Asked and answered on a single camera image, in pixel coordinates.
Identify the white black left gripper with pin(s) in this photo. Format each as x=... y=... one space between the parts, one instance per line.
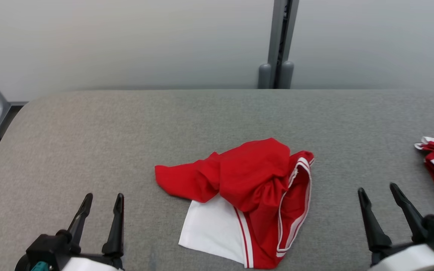
x=96 y=264

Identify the teal left camera connector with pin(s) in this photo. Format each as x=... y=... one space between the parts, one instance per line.
x=39 y=267

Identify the grey metal partition post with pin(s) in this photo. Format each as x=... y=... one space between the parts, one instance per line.
x=277 y=45

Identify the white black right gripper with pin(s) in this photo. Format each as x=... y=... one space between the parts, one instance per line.
x=409 y=259

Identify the red Bulls basketball jersey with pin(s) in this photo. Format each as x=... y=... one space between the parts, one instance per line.
x=251 y=177

